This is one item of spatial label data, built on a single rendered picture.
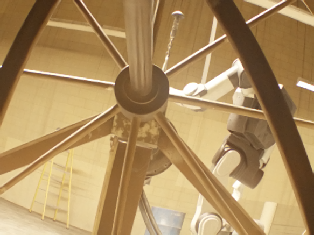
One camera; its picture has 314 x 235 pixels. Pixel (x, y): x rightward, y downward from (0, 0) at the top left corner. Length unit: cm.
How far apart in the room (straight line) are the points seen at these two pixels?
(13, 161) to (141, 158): 46
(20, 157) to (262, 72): 126
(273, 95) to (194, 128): 960
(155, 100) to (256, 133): 101
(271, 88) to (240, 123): 194
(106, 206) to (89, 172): 830
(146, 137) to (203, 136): 847
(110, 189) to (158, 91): 40
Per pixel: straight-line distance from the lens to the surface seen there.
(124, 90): 134
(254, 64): 38
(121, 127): 151
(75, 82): 140
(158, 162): 210
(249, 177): 234
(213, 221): 223
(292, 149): 37
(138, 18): 84
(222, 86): 230
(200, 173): 133
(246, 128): 230
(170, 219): 750
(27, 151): 156
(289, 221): 1023
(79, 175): 988
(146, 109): 132
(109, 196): 156
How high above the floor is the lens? 56
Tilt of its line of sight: 13 degrees up
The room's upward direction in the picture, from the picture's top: 14 degrees clockwise
